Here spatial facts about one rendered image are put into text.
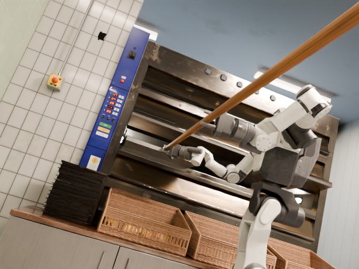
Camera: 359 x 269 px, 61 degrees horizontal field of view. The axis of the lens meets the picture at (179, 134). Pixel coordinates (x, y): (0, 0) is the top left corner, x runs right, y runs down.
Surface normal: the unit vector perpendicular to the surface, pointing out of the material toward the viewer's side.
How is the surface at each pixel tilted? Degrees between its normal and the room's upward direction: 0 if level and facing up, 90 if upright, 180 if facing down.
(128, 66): 90
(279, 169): 101
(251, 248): 90
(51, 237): 90
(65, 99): 90
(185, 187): 70
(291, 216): 113
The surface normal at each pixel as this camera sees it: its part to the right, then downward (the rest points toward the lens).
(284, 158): 0.05, -0.05
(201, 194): 0.33, -0.49
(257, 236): 0.20, 0.25
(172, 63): 0.25, -0.18
